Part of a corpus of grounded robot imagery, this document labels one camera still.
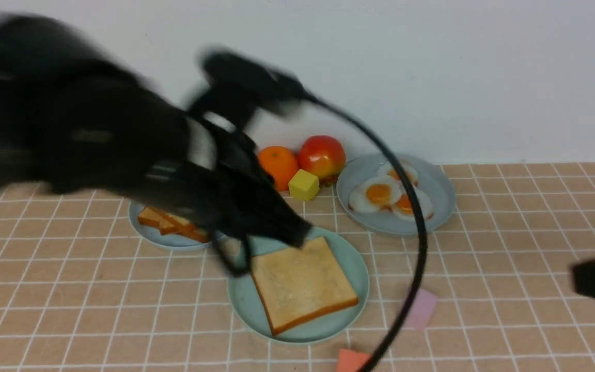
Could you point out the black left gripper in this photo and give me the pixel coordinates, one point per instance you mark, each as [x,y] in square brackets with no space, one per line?
[210,176]

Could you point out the toast slice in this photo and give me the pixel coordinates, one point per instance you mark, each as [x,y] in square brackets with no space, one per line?
[148,218]
[298,285]
[171,224]

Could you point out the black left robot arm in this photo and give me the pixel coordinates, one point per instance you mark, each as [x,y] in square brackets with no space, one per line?
[73,119]

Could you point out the teal centre plate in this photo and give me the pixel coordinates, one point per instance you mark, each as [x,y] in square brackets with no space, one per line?
[246,302]

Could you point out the yellow cube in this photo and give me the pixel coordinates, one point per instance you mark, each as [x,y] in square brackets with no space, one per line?
[304,185]

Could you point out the orange fruit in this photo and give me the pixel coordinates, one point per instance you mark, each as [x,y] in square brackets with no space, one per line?
[280,163]

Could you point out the red apple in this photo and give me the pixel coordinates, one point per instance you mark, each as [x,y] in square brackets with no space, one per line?
[322,156]

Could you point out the blue bread plate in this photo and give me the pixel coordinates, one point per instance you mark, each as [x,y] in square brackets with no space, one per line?
[175,243]

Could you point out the fried egg back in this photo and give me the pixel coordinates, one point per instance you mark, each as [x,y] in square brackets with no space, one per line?
[387,169]

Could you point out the coral red cube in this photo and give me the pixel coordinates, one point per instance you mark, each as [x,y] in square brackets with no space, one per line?
[350,360]

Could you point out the pink cube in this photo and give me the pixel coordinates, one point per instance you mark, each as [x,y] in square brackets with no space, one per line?
[422,310]

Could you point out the blue egg plate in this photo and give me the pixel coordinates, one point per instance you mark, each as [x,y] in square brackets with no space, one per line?
[433,183]

